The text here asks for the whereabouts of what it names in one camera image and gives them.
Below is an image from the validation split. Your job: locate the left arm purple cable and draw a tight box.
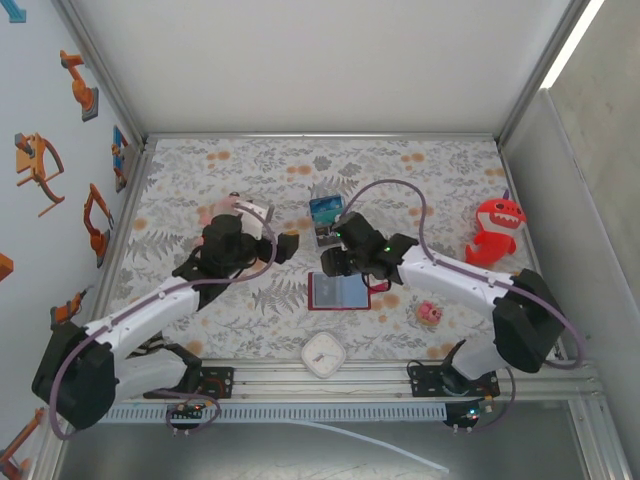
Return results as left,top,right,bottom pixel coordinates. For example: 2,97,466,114
47,199,279,441

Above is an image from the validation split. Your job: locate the black round circuit board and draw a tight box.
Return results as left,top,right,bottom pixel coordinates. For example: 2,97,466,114
443,399,496,430

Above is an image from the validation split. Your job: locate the white square clock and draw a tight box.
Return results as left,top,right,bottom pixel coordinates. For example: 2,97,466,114
300,330,348,380

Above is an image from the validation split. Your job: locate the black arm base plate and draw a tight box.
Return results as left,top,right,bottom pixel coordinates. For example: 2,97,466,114
143,366,236,400
409,363,501,399

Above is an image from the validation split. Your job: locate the aluminium enclosure frame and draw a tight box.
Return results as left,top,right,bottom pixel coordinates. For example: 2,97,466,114
29,0,634,480

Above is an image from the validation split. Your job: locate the floral patterned table mat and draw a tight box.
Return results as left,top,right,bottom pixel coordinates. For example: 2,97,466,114
107,137,544,361

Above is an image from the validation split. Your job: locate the pink plush toy red dress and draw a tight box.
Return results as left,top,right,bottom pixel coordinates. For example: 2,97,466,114
196,192,244,249

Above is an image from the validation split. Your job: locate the white slotted cable duct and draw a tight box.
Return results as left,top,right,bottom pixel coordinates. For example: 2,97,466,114
107,403,448,424

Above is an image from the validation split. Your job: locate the small pink pig figure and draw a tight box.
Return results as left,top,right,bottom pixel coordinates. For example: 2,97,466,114
416,301,445,327

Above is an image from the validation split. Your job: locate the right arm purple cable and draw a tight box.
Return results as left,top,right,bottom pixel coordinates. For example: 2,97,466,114
342,178,586,370

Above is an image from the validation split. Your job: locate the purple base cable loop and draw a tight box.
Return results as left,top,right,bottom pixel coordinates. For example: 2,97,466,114
452,379,518,435
164,388,223,437

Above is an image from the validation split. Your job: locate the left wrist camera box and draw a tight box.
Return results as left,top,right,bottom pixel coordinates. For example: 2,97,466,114
233,198,275,237

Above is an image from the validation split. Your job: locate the orange claw gripper sticker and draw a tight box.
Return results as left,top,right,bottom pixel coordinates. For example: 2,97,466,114
13,132,67,218

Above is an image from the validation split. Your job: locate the white light strip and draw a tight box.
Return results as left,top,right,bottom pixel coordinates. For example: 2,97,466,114
539,0,607,92

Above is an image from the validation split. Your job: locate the clear acrylic card organizer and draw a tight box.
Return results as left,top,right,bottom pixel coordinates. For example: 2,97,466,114
308,194,352,249

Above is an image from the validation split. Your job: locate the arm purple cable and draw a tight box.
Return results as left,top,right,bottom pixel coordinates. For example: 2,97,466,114
342,178,586,370
47,199,279,441

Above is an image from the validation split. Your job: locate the white plastic tube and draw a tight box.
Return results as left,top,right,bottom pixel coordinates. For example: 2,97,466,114
294,419,450,474

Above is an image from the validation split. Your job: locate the small orange robot sticker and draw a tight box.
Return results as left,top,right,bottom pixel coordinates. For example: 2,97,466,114
49,284,96,326

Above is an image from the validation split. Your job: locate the teal credit card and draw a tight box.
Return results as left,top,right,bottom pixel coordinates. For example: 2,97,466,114
310,209,346,227

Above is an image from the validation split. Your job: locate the small green circuit board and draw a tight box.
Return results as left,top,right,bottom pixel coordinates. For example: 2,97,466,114
166,402,205,422

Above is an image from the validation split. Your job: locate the blue orange robot sticker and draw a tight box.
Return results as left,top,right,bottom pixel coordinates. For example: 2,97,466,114
110,124,131,194

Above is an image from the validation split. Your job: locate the red shark plush toy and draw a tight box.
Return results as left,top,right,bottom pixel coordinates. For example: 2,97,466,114
465,197,528,267

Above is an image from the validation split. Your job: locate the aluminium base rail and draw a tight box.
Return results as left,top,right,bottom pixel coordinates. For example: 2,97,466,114
117,357,599,401

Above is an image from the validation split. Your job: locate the black VIP credit card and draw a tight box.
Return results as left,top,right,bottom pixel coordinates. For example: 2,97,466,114
314,227,346,248

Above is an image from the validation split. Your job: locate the red card holder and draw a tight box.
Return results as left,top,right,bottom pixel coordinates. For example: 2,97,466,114
306,270,391,312

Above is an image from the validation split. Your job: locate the striped black white cloth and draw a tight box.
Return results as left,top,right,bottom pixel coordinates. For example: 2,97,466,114
127,333,169,357

